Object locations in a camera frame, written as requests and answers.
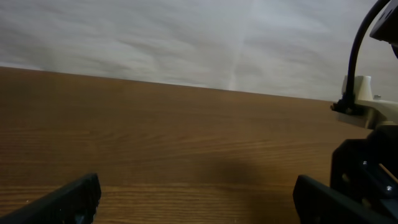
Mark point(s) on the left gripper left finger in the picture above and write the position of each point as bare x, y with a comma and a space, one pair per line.
62, 205

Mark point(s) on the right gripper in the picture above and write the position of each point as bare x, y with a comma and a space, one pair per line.
367, 168

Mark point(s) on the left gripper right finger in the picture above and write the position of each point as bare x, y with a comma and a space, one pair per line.
320, 205

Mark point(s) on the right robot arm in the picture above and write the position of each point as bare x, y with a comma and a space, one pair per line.
388, 25

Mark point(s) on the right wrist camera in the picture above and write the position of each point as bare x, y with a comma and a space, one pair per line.
373, 109

